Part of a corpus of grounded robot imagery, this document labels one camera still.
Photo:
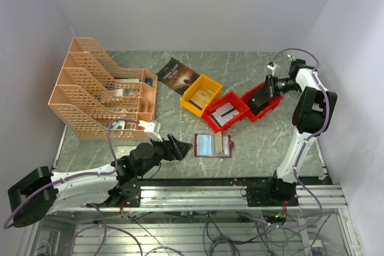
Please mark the dark paperback book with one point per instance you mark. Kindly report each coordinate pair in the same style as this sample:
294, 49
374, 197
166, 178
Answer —
177, 76

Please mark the red bin with dark item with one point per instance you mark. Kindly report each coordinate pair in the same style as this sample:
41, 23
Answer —
259, 113

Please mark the gold card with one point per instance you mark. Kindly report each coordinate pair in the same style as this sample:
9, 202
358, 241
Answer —
218, 142

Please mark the yellow plastic bin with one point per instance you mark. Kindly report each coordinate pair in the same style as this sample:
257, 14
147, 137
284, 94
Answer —
206, 81

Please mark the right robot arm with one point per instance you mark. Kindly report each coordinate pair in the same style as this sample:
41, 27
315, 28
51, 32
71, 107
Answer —
311, 117

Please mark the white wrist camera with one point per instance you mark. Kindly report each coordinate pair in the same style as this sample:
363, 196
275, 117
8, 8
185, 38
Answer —
151, 129
272, 69

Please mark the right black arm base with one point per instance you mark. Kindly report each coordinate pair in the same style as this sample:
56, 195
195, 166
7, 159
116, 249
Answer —
256, 197

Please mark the dark item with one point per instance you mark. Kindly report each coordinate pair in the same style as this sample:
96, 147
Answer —
258, 100

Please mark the white cards in red bin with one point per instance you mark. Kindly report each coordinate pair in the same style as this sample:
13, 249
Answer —
224, 114

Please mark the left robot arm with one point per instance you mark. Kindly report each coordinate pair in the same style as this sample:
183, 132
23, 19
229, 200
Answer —
42, 192

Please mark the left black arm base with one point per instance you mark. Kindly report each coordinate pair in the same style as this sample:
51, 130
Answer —
128, 197

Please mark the aluminium mounting rail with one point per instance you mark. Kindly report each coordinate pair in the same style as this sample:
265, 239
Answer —
182, 198

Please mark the red leather card holder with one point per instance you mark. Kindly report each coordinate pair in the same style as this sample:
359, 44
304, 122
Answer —
203, 146

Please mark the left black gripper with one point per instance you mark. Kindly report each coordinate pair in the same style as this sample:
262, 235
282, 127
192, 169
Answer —
181, 148

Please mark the red bin with cards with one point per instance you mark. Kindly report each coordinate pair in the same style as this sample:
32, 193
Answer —
232, 98

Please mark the pink mesh file organizer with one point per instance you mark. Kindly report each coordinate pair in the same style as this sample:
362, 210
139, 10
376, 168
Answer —
95, 97

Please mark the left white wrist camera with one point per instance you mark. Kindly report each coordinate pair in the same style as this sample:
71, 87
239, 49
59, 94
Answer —
151, 129

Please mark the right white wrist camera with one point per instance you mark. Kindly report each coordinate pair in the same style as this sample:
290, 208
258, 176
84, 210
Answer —
272, 69

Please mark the blue bottle cap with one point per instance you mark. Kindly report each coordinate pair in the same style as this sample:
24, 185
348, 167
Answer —
149, 81

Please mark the gold cards in yellow bin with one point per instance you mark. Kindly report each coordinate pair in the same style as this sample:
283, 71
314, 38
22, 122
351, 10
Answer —
201, 97

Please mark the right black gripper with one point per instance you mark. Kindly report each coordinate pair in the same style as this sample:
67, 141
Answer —
274, 92

